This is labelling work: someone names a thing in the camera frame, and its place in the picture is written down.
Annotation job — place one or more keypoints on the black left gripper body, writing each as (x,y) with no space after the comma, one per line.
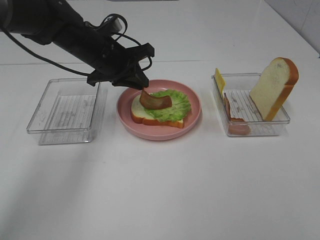
(117,60)

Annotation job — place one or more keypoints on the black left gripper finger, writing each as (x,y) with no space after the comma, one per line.
(119,83)
(135,78)

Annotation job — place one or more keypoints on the dark bacon strip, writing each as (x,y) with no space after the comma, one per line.
(154,103)

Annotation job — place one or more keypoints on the bread slice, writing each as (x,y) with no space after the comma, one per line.
(140,116)
(274,86)

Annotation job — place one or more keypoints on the green lettuce leaf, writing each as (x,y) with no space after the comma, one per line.
(177,112)

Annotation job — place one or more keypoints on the yellow cheese slice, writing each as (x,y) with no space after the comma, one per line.
(220,82)

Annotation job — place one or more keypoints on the pink bacon strip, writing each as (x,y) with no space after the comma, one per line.
(237,126)

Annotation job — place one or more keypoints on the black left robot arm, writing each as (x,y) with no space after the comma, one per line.
(55,21)

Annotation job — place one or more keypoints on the pink round plate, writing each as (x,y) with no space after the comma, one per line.
(158,132)

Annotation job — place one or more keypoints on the left clear plastic tray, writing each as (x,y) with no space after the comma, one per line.
(70,111)

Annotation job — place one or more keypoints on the clear plastic tray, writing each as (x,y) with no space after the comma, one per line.
(237,89)
(70,111)

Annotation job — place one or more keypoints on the right clear plastic tray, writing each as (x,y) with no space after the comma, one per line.
(237,89)

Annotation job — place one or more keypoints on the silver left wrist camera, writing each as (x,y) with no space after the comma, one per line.
(115,25)

